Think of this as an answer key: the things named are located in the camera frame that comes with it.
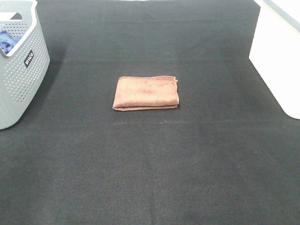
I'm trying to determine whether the brown towel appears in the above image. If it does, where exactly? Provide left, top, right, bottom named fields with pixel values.
left=112, top=75, right=180, bottom=111

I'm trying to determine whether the black table cloth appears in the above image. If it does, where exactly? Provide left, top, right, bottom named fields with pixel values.
left=0, top=0, right=300, bottom=225

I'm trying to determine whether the grey perforated plastic basket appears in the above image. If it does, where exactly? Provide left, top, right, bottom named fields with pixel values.
left=0, top=0, right=50, bottom=129

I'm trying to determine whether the white box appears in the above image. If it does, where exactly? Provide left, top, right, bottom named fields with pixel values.
left=249, top=0, right=300, bottom=119

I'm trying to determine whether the blue towel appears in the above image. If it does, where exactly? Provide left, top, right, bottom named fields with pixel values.
left=0, top=30, right=21, bottom=54

